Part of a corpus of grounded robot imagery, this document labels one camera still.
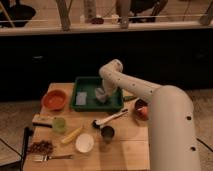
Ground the grey towel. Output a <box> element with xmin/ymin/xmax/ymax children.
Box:
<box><xmin>95</xmin><ymin>87</ymin><xmax>108</xmax><ymax>103</ymax></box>

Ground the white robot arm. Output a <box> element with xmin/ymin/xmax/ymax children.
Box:
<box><xmin>99</xmin><ymin>59</ymin><xmax>201</xmax><ymax>171</ymax></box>

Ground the green plastic tray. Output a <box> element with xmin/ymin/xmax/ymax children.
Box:
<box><xmin>70</xmin><ymin>77</ymin><xmax>124</xmax><ymax>112</ymax></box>

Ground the pale sponge in tray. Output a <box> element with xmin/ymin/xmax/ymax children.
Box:
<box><xmin>76</xmin><ymin>92</ymin><xmax>87</xmax><ymax>105</ymax></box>

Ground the green chili pepper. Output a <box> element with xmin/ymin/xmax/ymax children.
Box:
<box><xmin>123</xmin><ymin>96</ymin><xmax>137</xmax><ymax>102</ymax></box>

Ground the dark red bowl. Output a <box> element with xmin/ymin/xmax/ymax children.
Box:
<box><xmin>134</xmin><ymin>99</ymin><xmax>148</xmax><ymax>121</ymax></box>

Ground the orange fruit in bowl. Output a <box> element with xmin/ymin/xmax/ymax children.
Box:
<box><xmin>139</xmin><ymin>106</ymin><xmax>148</xmax><ymax>120</ymax></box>

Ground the dark metal cup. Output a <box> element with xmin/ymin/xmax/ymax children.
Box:
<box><xmin>101</xmin><ymin>126</ymin><xmax>115</xmax><ymax>143</ymax></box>

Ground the orange plastic bowl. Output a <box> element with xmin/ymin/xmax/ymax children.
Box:
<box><xmin>41</xmin><ymin>90</ymin><xmax>67</xmax><ymax>111</ymax></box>

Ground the white round dish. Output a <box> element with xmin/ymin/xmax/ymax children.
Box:
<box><xmin>75</xmin><ymin>133</ymin><xmax>94</xmax><ymax>153</ymax></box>

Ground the green plastic cup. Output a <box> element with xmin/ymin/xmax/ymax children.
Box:
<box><xmin>52</xmin><ymin>117</ymin><xmax>66</xmax><ymax>134</ymax></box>

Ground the wooden brush with black bristles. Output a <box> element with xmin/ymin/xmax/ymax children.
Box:
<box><xmin>32</xmin><ymin>114</ymin><xmax>53</xmax><ymax>128</ymax></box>

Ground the metal fork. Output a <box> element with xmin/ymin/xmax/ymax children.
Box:
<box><xmin>33</xmin><ymin>155</ymin><xmax>73</xmax><ymax>162</ymax></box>

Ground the white-handled black scoop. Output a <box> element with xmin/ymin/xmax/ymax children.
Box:
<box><xmin>92</xmin><ymin>109</ymin><xmax>128</xmax><ymax>129</ymax></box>

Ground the black table clamp post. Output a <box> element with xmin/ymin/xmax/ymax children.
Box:
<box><xmin>20</xmin><ymin>127</ymin><xmax>33</xmax><ymax>171</ymax></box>

